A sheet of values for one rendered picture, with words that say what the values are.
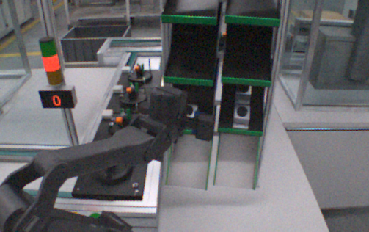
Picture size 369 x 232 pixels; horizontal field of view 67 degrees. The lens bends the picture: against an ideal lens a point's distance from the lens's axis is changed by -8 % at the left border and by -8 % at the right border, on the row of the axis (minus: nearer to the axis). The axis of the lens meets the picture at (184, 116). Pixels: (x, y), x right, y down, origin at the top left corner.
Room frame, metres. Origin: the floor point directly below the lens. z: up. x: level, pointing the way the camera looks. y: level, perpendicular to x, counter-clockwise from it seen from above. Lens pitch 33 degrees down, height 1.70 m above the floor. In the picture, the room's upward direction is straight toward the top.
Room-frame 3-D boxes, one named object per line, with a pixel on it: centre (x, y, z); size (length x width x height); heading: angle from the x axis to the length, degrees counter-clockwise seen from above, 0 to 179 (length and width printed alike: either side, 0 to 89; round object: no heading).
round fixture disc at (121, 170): (0.78, 0.25, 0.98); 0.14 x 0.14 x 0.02
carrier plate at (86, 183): (0.78, 0.25, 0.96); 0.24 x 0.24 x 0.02; 0
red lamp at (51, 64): (0.90, 0.44, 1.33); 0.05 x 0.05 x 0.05
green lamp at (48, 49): (0.90, 0.44, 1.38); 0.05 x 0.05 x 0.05
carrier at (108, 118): (1.04, 0.25, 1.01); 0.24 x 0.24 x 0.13; 0
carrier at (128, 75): (1.53, 0.25, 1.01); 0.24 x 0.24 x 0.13; 0
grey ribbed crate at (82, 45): (2.84, 0.86, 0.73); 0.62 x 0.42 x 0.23; 90
